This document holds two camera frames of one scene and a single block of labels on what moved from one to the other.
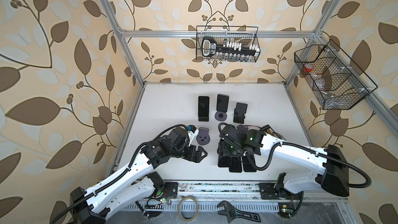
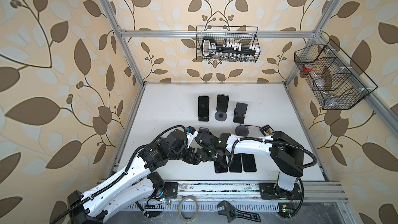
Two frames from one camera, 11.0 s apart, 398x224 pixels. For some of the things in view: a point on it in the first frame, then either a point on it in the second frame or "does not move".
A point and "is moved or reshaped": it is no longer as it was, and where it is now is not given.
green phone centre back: (222, 102) does not move
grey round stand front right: (242, 128) does not move
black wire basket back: (227, 43) does not move
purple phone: (224, 162) is moved or reshaped
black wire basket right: (336, 82) does not move
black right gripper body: (226, 150) -> (211, 156)
